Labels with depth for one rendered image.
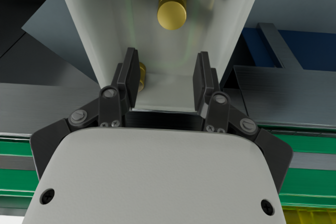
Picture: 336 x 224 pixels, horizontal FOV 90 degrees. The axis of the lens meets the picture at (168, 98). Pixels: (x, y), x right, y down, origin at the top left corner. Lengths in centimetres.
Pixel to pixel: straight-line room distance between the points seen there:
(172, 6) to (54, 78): 68
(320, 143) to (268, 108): 9
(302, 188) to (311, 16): 42
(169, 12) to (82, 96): 28
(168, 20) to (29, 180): 34
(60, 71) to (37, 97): 40
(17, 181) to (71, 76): 49
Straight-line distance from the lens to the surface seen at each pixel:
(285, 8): 53
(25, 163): 41
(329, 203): 40
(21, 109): 46
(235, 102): 28
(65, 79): 80
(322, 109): 35
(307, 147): 32
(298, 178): 29
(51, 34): 61
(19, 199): 62
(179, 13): 21
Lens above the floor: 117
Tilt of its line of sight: 38 degrees down
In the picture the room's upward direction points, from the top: 177 degrees counter-clockwise
